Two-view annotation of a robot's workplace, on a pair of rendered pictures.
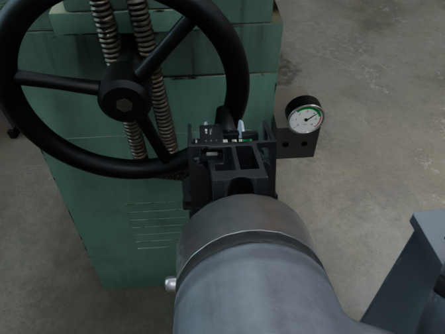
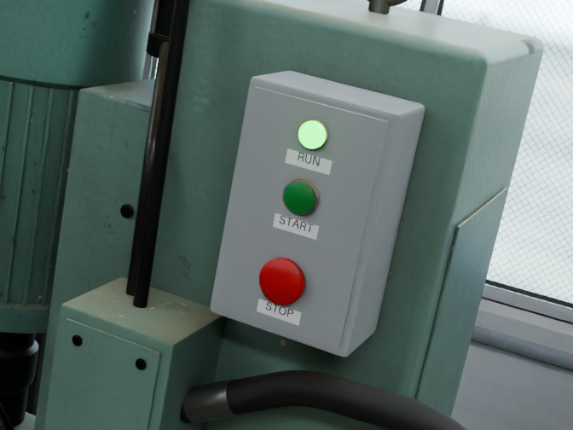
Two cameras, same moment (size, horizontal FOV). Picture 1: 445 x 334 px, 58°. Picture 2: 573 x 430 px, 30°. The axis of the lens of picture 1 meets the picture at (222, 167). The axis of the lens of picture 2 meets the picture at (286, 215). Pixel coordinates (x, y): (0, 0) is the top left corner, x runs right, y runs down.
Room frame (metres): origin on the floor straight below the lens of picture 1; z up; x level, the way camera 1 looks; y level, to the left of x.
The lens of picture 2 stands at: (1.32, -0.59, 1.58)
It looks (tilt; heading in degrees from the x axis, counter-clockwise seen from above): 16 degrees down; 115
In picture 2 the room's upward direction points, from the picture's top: 11 degrees clockwise
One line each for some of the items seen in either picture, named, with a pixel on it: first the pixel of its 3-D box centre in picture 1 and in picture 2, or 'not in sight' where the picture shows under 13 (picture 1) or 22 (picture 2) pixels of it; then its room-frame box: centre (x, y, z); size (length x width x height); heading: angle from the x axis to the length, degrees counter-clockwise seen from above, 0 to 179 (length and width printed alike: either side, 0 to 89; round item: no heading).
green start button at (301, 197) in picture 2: not in sight; (299, 197); (1.06, -0.01, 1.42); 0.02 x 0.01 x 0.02; 4
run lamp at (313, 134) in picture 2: not in sight; (311, 135); (1.06, -0.01, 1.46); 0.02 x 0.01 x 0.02; 4
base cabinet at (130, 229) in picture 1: (169, 128); not in sight; (0.85, 0.15, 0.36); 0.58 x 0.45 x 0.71; 4
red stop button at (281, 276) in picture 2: not in sight; (281, 281); (1.06, -0.02, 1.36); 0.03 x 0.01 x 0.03; 4
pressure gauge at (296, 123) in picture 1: (302, 117); not in sight; (0.53, -0.14, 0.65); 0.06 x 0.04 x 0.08; 94
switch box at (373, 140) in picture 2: not in sight; (315, 210); (1.06, 0.02, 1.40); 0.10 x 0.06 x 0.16; 4
